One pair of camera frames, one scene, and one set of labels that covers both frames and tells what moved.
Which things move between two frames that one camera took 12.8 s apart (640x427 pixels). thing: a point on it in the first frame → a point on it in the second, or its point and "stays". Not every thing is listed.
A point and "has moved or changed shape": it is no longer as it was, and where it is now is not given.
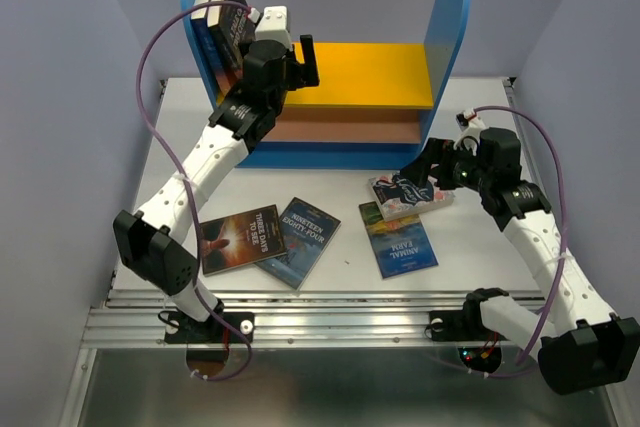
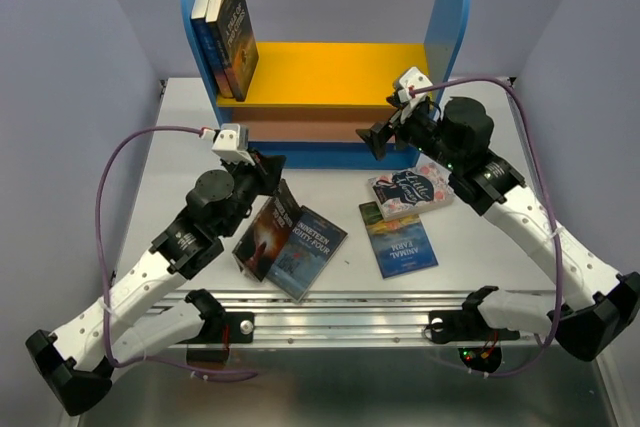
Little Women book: [396, 199] stays
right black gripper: [436, 152] → [379, 135]
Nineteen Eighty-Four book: [306, 233] has moved or changed shape
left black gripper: [301, 74] → [269, 171]
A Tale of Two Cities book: [229, 27] stays
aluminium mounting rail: [288, 318] stays
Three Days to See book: [241, 240] has moved or changed shape
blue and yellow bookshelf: [376, 106] stays
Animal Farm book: [401, 245] stays
